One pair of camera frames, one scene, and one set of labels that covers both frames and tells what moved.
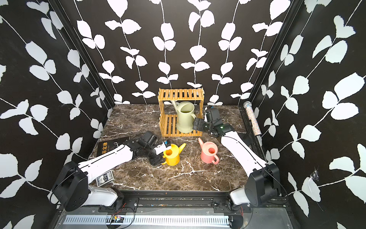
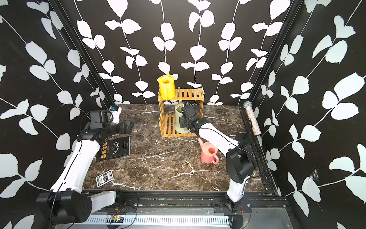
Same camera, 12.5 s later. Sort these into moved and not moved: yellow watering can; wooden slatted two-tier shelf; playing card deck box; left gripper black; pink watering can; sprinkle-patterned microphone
Moved: yellow watering can; left gripper black
Not moved: sprinkle-patterned microphone; wooden slatted two-tier shelf; pink watering can; playing card deck box
